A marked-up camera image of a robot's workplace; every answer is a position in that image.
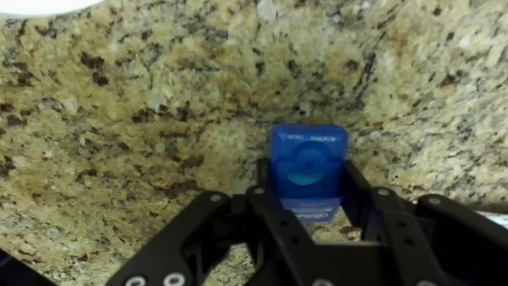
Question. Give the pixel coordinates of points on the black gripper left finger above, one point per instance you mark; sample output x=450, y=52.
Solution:
x=262, y=172

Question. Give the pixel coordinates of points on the white oval sink basin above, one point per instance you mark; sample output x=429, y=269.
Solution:
x=35, y=8

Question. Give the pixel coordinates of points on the blue floss case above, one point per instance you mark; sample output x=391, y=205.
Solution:
x=305, y=168

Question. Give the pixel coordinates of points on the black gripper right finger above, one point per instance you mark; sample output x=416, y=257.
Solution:
x=358, y=200

